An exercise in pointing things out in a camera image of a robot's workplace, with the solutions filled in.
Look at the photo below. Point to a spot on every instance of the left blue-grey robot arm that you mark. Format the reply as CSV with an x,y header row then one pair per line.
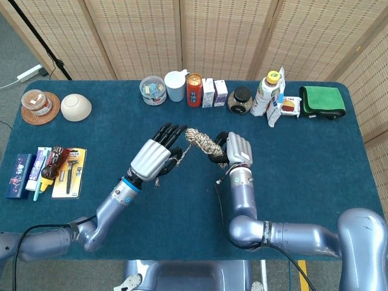
x,y
106,212

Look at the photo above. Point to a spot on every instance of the round woven coaster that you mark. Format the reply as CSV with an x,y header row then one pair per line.
x,y
54,112

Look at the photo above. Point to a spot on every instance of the clear jar of coloured clips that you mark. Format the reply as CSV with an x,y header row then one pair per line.
x,y
153,91

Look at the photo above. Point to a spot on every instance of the glass jar with black lid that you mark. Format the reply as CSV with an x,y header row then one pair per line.
x,y
240,101

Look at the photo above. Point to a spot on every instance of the blue-grey robot torso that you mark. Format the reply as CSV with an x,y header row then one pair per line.
x,y
188,276

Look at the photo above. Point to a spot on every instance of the dark blue printed box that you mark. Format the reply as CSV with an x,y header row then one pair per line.
x,y
19,177

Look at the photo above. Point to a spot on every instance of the blue table cloth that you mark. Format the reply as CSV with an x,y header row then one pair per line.
x,y
303,157

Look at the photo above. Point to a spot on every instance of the orange soda can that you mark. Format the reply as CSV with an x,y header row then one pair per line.
x,y
194,92

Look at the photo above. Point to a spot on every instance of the purple milk carton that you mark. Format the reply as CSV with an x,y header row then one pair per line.
x,y
220,94

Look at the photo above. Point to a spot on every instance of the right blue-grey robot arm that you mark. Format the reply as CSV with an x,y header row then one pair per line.
x,y
303,236

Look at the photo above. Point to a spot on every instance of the white-label bottle with yellow cap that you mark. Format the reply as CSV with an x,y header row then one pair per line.
x,y
262,97

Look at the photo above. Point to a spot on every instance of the yellow package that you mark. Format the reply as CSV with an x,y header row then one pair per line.
x,y
74,179

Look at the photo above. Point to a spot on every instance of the white snack bag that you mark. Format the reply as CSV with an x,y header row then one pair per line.
x,y
272,116

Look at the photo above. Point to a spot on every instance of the toothpaste tube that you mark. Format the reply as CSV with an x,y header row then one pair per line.
x,y
34,174

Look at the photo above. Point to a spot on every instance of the cream upturned bowl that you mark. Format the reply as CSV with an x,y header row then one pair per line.
x,y
75,107

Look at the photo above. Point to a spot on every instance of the light blue plastic cup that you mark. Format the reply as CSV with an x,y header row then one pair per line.
x,y
175,86

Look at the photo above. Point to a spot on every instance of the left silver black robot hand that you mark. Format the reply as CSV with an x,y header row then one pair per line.
x,y
150,157

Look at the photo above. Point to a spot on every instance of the small white snack packet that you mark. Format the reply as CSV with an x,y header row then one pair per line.
x,y
291,106

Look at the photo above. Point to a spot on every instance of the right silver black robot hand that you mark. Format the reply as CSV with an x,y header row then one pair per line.
x,y
239,148

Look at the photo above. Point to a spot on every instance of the folded green cloth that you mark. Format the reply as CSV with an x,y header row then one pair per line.
x,y
322,98

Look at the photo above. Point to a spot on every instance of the teal toothbrush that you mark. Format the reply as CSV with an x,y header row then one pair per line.
x,y
36,194

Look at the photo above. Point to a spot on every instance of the clear tub with red label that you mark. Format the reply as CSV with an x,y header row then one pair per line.
x,y
36,101

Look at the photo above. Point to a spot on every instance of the white blue milk carton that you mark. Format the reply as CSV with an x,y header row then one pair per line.
x,y
208,94

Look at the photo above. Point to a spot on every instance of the black tripod stand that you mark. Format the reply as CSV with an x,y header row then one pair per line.
x,y
39,39

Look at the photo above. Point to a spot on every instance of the white power strip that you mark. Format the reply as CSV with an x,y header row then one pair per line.
x,y
28,73

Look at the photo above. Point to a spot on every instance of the bamboo folding screen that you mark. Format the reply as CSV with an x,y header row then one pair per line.
x,y
218,36

